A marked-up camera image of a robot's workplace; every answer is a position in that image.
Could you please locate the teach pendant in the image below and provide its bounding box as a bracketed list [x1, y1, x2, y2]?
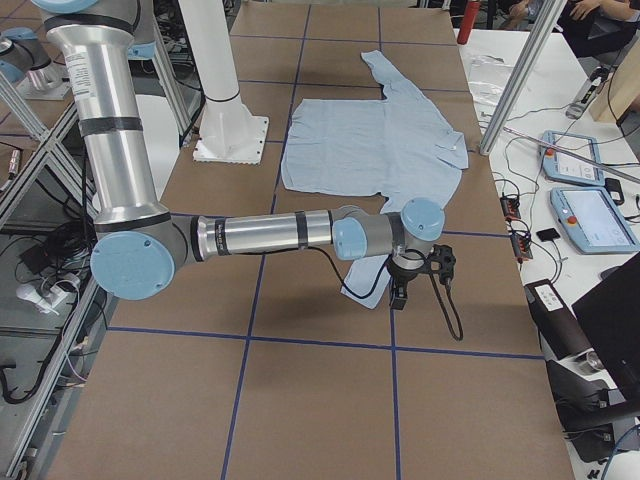
[541, 130, 605, 187]
[549, 187, 639, 254]

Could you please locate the orange circuit board upper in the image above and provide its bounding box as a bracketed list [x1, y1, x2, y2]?
[500, 195, 521, 221]

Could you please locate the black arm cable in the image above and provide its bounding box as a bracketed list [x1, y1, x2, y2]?
[305, 243, 464, 342]

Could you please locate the red water bottle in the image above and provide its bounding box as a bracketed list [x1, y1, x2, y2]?
[457, 0, 481, 45]

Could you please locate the upper teach pendant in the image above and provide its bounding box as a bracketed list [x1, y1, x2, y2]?
[541, 130, 605, 187]

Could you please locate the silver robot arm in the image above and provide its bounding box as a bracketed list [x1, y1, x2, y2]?
[38, 1, 455, 310]
[1, 27, 70, 101]

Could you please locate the aluminium side frame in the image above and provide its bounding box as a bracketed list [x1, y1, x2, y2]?
[1, 80, 112, 479]

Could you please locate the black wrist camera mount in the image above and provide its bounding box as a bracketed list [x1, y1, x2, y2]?
[426, 244, 456, 287]

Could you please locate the black box with white label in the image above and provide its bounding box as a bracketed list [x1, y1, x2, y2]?
[524, 279, 592, 359]

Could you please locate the orange circuit board lower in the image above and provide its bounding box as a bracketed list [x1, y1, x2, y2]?
[510, 231, 533, 263]

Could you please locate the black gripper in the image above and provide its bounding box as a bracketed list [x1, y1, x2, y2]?
[387, 255, 425, 310]

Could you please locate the black small square device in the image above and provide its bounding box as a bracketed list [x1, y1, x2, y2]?
[536, 228, 561, 242]

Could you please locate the aluminium frame post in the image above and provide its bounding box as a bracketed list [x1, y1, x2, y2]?
[479, 0, 565, 155]

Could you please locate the white power strip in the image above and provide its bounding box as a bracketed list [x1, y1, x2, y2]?
[16, 280, 80, 315]

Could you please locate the light blue button shirt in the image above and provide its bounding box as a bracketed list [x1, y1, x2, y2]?
[280, 49, 470, 312]

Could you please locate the orange circuit board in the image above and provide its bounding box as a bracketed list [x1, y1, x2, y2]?
[500, 195, 521, 221]
[510, 231, 533, 263]

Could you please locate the white pedestal column with base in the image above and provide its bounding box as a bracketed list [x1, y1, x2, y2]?
[179, 0, 269, 165]

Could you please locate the clear plastic bag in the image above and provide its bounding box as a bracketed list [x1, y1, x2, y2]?
[462, 53, 513, 121]

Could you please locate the lower teach pendant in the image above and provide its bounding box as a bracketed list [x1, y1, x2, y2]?
[549, 187, 639, 254]

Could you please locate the seated person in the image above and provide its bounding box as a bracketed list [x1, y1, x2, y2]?
[499, 0, 640, 61]

